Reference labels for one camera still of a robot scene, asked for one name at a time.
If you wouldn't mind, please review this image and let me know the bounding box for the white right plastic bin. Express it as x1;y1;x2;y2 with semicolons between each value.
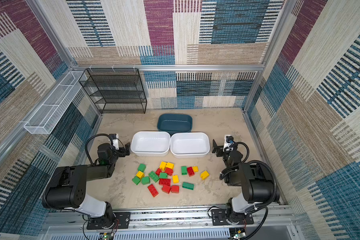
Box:
171;132;211;159

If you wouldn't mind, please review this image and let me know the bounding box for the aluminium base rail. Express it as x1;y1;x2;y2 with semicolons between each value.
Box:
38;204;304;240

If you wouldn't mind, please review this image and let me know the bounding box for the white wire mesh basket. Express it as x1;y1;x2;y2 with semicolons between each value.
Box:
24;71;83;135

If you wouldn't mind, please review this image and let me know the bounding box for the green lego brick upright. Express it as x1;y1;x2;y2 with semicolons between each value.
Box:
181;166;188;175

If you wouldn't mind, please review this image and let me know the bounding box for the red flat lego brick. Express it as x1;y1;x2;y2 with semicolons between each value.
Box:
159;179;171;186

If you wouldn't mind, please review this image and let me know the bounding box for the small red lego brick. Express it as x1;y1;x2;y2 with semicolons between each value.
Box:
155;168;162;177

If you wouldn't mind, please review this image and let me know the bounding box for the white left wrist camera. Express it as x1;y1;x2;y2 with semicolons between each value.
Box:
110;134;119;150

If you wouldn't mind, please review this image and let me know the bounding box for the red lego brick centre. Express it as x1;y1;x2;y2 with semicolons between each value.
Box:
165;168;174;176

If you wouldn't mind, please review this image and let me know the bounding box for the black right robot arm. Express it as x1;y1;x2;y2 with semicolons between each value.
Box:
212;135;280;225

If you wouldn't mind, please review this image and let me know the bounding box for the red lego brick bottom right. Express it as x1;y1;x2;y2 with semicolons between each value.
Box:
171;185;180;194

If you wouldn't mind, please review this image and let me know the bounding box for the white plastic bin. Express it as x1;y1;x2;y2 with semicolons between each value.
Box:
171;132;211;159
131;131;171;157

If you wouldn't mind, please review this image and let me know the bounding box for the long green lego brick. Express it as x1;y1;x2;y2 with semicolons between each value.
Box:
182;182;195;190
149;171;160;183

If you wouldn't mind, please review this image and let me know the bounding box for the dark teal plastic bin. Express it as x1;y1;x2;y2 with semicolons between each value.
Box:
157;113;193;136

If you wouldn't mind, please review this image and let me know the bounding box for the black wire shelf rack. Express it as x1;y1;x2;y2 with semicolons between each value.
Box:
79;68;147;114

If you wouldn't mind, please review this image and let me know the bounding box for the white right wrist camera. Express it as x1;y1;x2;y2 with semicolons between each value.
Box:
223;135;234;152

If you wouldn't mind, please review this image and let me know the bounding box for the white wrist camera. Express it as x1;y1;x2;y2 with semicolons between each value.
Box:
110;134;119;150
223;135;234;152

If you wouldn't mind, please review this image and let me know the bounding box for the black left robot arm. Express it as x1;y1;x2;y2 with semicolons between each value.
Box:
42;134;131;231

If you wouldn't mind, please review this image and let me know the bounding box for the long red lego brick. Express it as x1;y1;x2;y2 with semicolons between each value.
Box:
148;184;159;198

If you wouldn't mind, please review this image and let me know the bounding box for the white left plastic bin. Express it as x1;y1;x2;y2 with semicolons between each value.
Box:
131;131;171;157

